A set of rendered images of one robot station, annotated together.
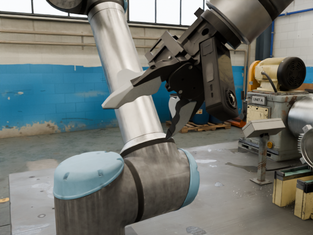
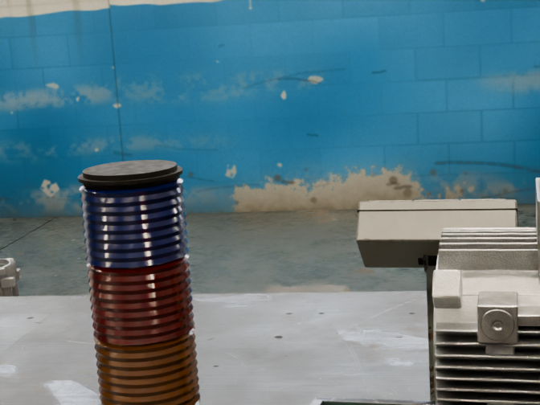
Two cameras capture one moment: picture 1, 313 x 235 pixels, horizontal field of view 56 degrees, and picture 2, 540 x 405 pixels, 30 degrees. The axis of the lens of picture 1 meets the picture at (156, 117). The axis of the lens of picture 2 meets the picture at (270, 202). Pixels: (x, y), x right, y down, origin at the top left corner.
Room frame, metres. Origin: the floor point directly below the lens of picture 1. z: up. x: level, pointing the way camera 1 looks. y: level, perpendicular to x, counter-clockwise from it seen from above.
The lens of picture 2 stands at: (0.29, -0.97, 1.30)
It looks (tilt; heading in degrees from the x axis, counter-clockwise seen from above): 11 degrees down; 37
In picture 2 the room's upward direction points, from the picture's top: 4 degrees counter-clockwise
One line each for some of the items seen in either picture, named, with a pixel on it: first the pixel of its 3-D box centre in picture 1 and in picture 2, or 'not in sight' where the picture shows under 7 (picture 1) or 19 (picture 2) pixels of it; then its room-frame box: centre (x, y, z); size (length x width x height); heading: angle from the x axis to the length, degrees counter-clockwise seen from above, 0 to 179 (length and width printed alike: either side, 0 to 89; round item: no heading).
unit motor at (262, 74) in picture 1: (269, 93); not in sight; (1.76, -0.68, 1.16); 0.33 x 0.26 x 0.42; 23
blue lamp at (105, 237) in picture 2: not in sight; (134, 218); (0.70, -0.56, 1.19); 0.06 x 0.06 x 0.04
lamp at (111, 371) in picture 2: not in sight; (147, 366); (0.70, -0.56, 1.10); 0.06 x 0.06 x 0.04
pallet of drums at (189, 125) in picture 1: (197, 110); not in sight; (6.38, -0.91, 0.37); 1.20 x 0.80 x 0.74; 112
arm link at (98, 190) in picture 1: (93, 196); not in sight; (0.61, 0.14, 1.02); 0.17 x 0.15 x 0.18; 122
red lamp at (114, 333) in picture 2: not in sight; (141, 293); (0.70, -0.56, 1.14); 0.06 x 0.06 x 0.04
